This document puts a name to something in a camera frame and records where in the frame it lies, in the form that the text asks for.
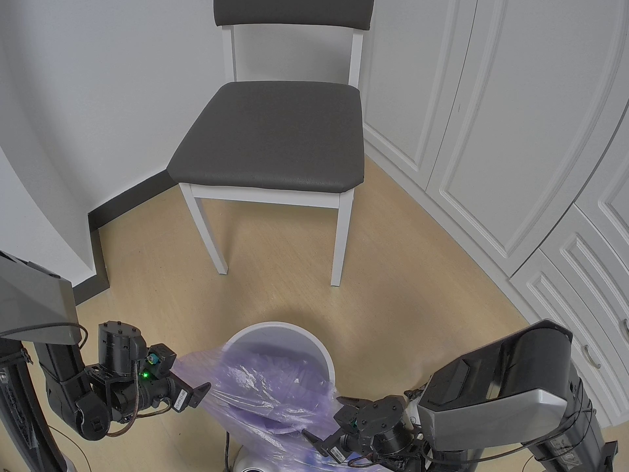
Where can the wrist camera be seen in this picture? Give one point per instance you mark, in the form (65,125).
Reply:
(161,361)
(350,418)

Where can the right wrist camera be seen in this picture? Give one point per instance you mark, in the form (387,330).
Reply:
(350,418)

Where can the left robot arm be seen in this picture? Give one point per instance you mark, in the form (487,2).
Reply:
(39,303)

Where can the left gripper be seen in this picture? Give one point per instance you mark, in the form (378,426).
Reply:
(162,391)

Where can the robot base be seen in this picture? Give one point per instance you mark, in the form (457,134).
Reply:
(265,465)

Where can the purple plastic bag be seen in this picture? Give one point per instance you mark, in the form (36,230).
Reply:
(255,386)

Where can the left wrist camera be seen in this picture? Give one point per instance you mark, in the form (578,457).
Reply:
(161,361)

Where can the white wardrobe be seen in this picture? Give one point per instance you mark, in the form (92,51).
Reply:
(516,116)

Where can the white trash bin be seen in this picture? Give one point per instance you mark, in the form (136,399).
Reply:
(275,335)

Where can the white chair grey seat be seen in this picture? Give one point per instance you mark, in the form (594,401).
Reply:
(275,135)

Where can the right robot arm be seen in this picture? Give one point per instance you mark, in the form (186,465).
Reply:
(491,386)

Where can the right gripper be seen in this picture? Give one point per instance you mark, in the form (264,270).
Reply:
(344,448)

